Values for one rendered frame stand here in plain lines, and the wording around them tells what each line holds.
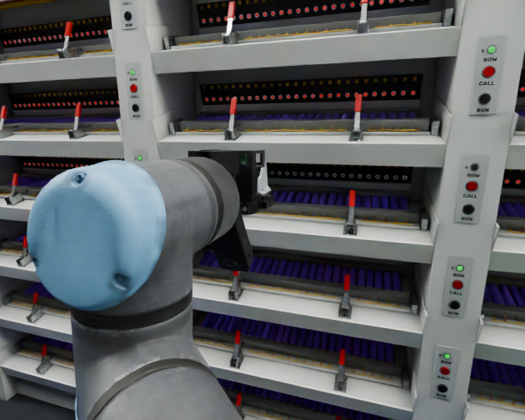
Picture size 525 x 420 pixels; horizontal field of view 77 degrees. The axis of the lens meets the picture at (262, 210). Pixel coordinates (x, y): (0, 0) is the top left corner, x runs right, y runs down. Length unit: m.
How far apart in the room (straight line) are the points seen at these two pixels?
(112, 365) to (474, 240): 0.63
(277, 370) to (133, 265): 0.75
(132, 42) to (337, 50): 0.45
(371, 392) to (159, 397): 0.74
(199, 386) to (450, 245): 0.59
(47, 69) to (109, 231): 0.85
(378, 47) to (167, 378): 0.62
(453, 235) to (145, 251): 0.60
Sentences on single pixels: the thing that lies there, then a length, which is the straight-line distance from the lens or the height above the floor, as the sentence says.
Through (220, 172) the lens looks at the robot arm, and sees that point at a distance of 0.32.
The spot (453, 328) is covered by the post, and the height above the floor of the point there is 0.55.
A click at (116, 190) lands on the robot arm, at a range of 0.21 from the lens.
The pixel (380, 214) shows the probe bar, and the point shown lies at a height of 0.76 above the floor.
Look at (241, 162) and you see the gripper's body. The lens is 0.41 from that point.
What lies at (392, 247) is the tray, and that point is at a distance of 0.72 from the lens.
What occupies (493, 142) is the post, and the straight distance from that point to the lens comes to 0.71.
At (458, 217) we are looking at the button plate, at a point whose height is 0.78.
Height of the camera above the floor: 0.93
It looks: 13 degrees down
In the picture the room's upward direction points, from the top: straight up
